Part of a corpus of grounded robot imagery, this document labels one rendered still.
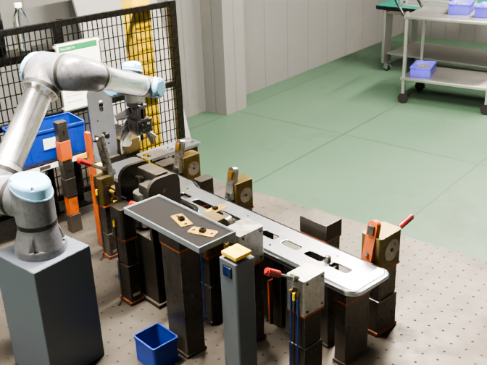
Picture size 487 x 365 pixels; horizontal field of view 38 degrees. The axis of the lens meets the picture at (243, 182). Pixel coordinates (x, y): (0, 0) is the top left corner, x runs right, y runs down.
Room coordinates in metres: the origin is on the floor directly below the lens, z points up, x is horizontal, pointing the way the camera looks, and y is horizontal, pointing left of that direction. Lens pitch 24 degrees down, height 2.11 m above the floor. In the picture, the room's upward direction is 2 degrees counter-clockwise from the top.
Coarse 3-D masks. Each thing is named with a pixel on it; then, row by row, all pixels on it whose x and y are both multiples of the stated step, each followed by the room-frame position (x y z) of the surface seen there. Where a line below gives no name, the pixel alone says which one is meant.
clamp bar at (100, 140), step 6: (96, 138) 2.50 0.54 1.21; (102, 138) 2.50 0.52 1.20; (108, 138) 2.53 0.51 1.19; (96, 144) 2.52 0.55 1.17; (102, 144) 2.50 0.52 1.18; (102, 150) 2.50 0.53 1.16; (102, 156) 2.51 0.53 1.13; (108, 156) 2.51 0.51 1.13; (102, 162) 2.52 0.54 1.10; (108, 162) 2.51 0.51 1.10; (108, 168) 2.51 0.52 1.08
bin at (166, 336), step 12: (156, 324) 1.89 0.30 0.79; (144, 336) 1.86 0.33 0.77; (156, 336) 1.88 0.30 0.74; (168, 336) 1.85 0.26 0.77; (144, 348) 1.79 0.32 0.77; (156, 348) 1.76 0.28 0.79; (168, 348) 1.79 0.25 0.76; (144, 360) 1.80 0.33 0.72; (156, 360) 1.76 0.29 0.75; (168, 360) 1.79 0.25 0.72
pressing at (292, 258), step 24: (120, 168) 2.70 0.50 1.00; (192, 192) 2.43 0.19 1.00; (240, 216) 2.22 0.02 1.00; (264, 216) 2.22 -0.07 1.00; (264, 240) 2.03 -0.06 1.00; (288, 240) 2.03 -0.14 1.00; (312, 240) 2.02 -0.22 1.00; (288, 264) 1.87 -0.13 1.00; (360, 264) 1.86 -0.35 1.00; (336, 288) 1.73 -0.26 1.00; (360, 288) 1.73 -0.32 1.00
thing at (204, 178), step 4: (200, 176) 2.61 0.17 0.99; (204, 176) 2.61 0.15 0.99; (208, 176) 2.60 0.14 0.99; (196, 180) 2.57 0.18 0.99; (200, 180) 2.56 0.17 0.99; (204, 180) 2.56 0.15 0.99; (208, 180) 2.57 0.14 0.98; (212, 180) 2.59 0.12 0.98; (200, 184) 2.55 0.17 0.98; (204, 184) 2.56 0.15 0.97; (208, 184) 2.57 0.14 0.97; (212, 184) 2.59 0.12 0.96; (204, 188) 2.56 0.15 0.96; (208, 188) 2.57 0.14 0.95; (212, 188) 2.59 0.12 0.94; (212, 192) 2.59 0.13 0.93; (204, 204) 2.56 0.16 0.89; (208, 208) 2.58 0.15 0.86
